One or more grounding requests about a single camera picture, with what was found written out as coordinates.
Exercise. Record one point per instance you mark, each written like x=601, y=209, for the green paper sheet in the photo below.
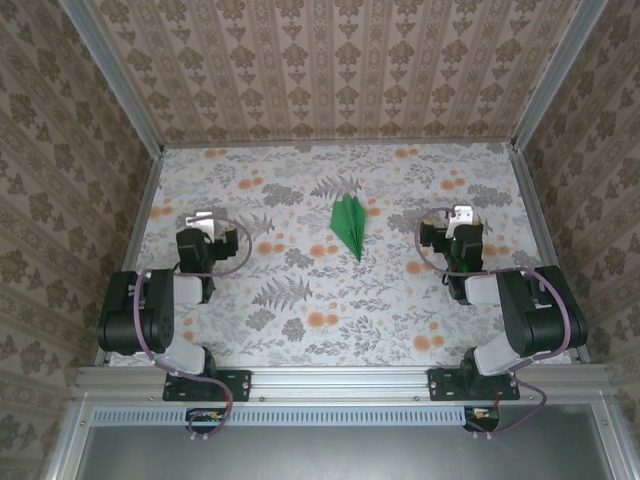
x=350, y=225

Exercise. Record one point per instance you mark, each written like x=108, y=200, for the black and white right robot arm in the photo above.
x=545, y=315

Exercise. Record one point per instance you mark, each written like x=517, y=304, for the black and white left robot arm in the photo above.
x=135, y=315

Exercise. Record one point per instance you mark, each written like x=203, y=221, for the grey metal sheet panel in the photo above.
x=350, y=455

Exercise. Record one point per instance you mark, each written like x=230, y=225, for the floral table cover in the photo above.
x=400, y=310

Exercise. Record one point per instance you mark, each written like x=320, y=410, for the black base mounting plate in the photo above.
x=440, y=385
x=240, y=385

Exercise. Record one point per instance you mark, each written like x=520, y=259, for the black connector board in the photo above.
x=482, y=415
x=205, y=417

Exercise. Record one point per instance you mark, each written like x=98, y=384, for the white right camera bracket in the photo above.
x=461, y=217

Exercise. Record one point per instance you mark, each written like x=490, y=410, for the white camera bracket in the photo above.
x=461, y=217
x=200, y=220

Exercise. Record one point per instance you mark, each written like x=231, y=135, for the white left camera bracket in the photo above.
x=200, y=220

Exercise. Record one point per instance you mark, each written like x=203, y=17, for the aluminium side rail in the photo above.
x=531, y=200
x=130, y=255

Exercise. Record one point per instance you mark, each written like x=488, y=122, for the thin aluminium rail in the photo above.
x=340, y=144

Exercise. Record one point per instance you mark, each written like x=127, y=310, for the wide aluminium frame rail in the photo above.
x=340, y=382

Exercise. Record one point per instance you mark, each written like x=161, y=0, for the aluminium frame post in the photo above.
x=115, y=80
x=555, y=75

